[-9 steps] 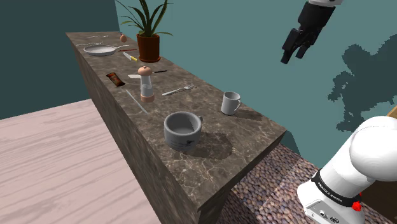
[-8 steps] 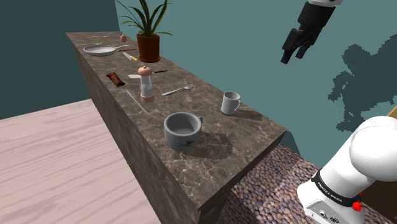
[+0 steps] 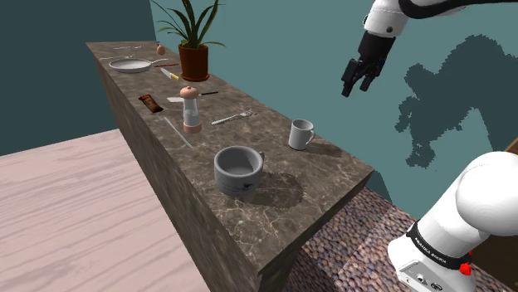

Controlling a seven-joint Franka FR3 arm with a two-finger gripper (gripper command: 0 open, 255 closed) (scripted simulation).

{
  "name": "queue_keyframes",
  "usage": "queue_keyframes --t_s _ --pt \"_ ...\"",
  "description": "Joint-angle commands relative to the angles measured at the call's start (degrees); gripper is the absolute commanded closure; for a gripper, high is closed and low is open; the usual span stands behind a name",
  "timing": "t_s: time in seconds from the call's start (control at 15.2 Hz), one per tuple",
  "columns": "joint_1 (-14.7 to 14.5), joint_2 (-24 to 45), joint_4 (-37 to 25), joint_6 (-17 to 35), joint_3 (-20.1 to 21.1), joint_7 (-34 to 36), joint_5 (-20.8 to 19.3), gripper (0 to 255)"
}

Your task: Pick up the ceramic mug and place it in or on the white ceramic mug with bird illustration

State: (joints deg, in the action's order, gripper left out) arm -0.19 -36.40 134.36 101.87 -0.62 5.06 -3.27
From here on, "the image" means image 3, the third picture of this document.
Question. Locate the tan egg-shaped timer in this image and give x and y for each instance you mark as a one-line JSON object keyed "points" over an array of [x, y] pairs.
{"points": [[161, 50]]}

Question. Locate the grey frying pan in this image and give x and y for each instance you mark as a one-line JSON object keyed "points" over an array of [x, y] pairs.
{"points": [[129, 65]]}

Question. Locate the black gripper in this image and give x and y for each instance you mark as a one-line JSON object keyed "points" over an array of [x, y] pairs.
{"points": [[374, 50]]}

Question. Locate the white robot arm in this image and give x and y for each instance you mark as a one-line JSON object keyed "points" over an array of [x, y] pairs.
{"points": [[477, 202]]}

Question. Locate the patterned robot stand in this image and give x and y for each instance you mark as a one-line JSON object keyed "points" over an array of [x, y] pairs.
{"points": [[364, 238]]}

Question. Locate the brown snack bar wrapper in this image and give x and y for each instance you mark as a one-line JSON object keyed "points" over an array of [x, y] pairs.
{"points": [[151, 103]]}

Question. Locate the silver fork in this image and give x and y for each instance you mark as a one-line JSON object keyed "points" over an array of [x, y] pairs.
{"points": [[232, 117]]}

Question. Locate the thin silver rod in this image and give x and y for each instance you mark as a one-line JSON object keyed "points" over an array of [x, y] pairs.
{"points": [[178, 132]]}

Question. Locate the red pencil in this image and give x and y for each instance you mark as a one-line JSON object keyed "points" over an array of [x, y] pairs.
{"points": [[166, 65]]}

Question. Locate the green plant in brown pot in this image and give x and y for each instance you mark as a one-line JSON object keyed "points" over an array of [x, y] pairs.
{"points": [[194, 60]]}

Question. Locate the large grey mug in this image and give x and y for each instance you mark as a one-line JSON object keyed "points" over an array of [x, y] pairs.
{"points": [[238, 178]]}

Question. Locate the clear grinder with tan cap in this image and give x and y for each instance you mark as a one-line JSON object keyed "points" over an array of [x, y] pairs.
{"points": [[191, 111]]}

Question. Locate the small white mug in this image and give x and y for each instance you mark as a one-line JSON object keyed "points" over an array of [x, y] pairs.
{"points": [[298, 137]]}

